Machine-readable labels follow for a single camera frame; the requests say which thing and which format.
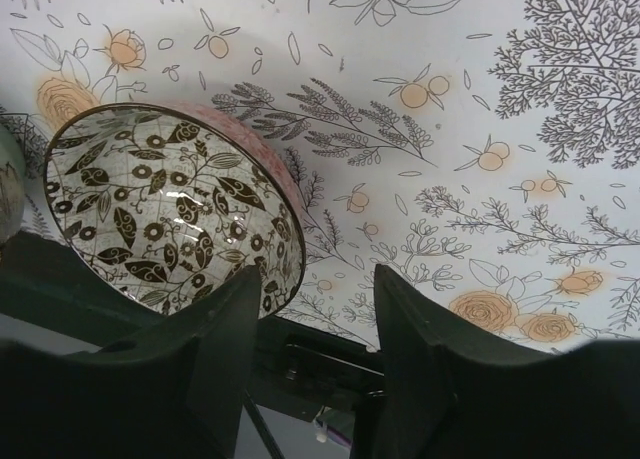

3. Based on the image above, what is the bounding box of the mint green bowl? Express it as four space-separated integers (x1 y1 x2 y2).
0 126 26 246

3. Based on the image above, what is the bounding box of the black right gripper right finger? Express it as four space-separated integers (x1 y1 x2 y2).
374 265 639 458

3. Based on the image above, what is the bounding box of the black leaf patterned bowl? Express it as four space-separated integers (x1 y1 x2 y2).
44 102 306 317

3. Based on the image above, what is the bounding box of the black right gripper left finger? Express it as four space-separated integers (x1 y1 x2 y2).
1 266 261 458

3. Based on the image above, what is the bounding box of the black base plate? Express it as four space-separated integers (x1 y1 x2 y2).
0 231 386 459

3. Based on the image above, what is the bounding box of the floral patterned table mat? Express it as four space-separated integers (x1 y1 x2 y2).
1 0 639 352

